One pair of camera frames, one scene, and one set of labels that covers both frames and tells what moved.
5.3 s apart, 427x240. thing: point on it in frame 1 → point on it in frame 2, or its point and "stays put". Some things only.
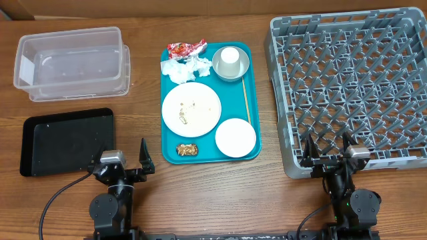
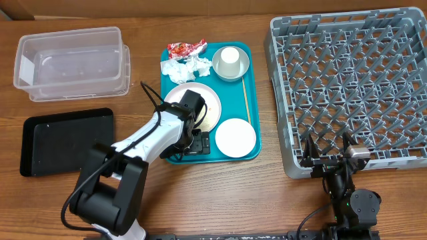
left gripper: x=147 y=165 → x=201 y=145
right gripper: x=310 y=157 stays put
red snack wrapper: x=182 y=50 stays put
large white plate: x=191 y=109 stays put
